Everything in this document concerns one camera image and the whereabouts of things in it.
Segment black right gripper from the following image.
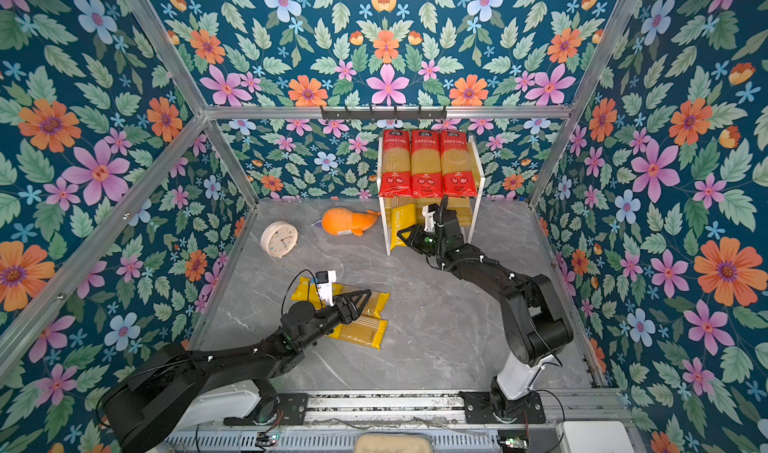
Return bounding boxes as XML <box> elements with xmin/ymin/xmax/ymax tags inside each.
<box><xmin>398</xmin><ymin>224</ymin><xmax>448</xmax><ymax>258</ymax></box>

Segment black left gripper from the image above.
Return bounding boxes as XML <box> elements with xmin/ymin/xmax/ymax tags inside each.
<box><xmin>298</xmin><ymin>288</ymin><xmax>372</xmax><ymax>353</ymax></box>

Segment yellow pastatime bag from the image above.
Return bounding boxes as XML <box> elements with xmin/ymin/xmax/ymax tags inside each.
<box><xmin>328</xmin><ymin>317</ymin><xmax>388</xmax><ymax>349</ymax></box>
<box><xmin>290</xmin><ymin>276</ymin><xmax>391</xmax><ymax>320</ymax></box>
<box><xmin>389</xmin><ymin>203</ymin><xmax>417</xmax><ymax>250</ymax></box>

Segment red spaghetti bag front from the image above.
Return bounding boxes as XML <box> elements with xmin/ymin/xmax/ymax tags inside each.
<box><xmin>379</xmin><ymin>129</ymin><xmax>412</xmax><ymax>197</ymax></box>

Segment red spaghetti bag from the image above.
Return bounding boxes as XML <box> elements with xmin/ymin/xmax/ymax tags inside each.
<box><xmin>439</xmin><ymin>130</ymin><xmax>477</xmax><ymax>197</ymax></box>
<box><xmin>379</xmin><ymin>129</ymin><xmax>412</xmax><ymax>197</ymax></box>

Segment red spaghetti bag under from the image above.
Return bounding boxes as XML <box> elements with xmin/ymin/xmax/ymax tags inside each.
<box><xmin>411</xmin><ymin>130</ymin><xmax>442</xmax><ymax>198</ymax></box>

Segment yellow Pastatime bag top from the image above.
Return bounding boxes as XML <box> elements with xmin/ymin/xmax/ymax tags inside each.
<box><xmin>389</xmin><ymin>203</ymin><xmax>417</xmax><ymax>250</ymax></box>

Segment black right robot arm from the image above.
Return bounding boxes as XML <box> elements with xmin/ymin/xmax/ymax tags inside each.
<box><xmin>396</xmin><ymin>198</ymin><xmax>574</xmax><ymax>422</ymax></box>

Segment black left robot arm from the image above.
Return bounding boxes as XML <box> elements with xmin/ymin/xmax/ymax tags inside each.
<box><xmin>99</xmin><ymin>289</ymin><xmax>372</xmax><ymax>452</ymax></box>

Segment white wooden two-tier shelf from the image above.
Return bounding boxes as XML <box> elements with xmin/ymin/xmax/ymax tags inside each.
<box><xmin>377</xmin><ymin>135</ymin><xmax>487</xmax><ymax>256</ymax></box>

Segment orange plush whale toy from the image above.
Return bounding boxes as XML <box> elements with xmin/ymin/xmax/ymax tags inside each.
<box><xmin>313</xmin><ymin>207</ymin><xmax>380</xmax><ymax>237</ymax></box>

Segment round pink alarm clock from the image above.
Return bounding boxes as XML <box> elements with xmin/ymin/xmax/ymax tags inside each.
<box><xmin>260</xmin><ymin>220</ymin><xmax>299</xmax><ymax>258</ymax></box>

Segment beige padded object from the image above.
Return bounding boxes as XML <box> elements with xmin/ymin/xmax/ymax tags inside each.
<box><xmin>353</xmin><ymin>433</ymin><xmax>434</xmax><ymax>453</ymax></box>

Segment white box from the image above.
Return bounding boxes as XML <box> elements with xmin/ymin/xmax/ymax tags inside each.
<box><xmin>561</xmin><ymin>421</ymin><xmax>634</xmax><ymax>453</ymax></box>

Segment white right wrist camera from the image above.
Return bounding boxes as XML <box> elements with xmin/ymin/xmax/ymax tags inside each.
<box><xmin>421</xmin><ymin>203</ymin><xmax>439</xmax><ymax>233</ymax></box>

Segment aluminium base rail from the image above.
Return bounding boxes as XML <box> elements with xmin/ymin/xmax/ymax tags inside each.
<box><xmin>143</xmin><ymin>389</ymin><xmax>631</xmax><ymax>430</ymax></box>

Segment black hook rail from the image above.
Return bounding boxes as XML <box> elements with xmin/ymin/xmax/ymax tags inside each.
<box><xmin>320</xmin><ymin>106</ymin><xmax>448</xmax><ymax>121</ymax></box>

